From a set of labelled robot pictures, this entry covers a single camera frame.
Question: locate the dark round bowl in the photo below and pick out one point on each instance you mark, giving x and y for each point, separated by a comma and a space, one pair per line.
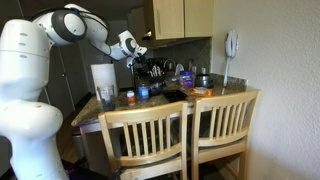
156, 89

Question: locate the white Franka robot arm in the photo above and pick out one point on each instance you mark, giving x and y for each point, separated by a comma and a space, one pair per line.
33, 83

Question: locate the clear plastic cup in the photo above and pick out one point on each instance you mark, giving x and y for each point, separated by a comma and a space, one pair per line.
106, 97

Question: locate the blue can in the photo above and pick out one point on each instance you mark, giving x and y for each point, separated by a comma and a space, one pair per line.
143, 92

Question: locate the dish rack with utensils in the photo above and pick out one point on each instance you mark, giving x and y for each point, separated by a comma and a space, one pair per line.
155, 71

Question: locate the wooden cabinet door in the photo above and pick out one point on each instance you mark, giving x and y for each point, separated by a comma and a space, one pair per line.
168, 18
198, 16

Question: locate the white wall phone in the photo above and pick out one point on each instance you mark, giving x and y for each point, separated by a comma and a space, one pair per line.
230, 46

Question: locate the light wooden chair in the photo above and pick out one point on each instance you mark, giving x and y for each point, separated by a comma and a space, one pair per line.
223, 126
146, 133

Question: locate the metal pot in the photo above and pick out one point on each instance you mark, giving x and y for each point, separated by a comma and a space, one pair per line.
203, 81

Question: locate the white plate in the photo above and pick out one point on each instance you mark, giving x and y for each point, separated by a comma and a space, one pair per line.
179, 69

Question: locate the metal kitchen faucet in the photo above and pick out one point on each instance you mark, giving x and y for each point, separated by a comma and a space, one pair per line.
169, 62

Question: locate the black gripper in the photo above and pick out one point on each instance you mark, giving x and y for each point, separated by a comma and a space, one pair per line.
138, 61

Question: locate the orange snack packet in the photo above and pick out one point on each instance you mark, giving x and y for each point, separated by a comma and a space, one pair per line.
201, 91

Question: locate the glass jar with blue lid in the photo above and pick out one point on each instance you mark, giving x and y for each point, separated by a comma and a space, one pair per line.
187, 80

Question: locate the white paper towel roll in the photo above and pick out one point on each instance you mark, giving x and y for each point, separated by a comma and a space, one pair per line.
104, 78

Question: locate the grey trash bin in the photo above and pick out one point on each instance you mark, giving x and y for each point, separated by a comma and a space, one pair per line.
79, 146

